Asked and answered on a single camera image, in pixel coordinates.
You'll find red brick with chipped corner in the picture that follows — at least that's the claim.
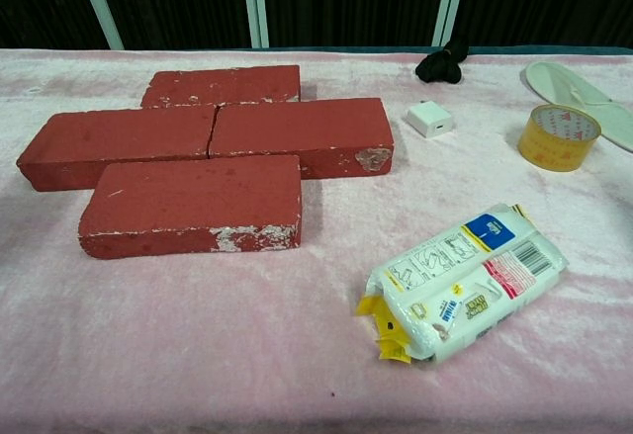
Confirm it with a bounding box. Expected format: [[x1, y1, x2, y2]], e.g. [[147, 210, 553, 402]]
[[207, 97, 396, 181]]

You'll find red brick with scuffed edge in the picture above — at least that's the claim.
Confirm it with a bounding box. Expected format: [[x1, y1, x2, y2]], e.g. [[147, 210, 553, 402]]
[[77, 154, 304, 260]]

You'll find white charger cube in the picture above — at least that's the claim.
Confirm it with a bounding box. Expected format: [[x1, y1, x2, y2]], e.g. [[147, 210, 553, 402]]
[[406, 100, 455, 140]]

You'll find white wet wipes pack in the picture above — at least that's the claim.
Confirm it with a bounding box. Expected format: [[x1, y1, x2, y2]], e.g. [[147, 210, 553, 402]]
[[356, 202, 570, 366]]

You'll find pink fleece cloth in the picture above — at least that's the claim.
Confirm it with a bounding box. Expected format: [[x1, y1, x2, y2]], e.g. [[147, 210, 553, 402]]
[[0, 47, 633, 434]]

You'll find yellow tape roll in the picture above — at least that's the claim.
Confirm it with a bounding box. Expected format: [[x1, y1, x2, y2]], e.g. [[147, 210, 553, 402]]
[[516, 103, 603, 174]]

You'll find white slipper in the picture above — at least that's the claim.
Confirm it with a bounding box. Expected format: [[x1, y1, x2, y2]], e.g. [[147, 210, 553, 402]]
[[519, 60, 633, 154]]

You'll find white frame post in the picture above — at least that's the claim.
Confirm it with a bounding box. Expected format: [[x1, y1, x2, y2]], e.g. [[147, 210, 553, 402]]
[[72, 0, 125, 50], [431, 0, 470, 49], [239, 0, 271, 49]]

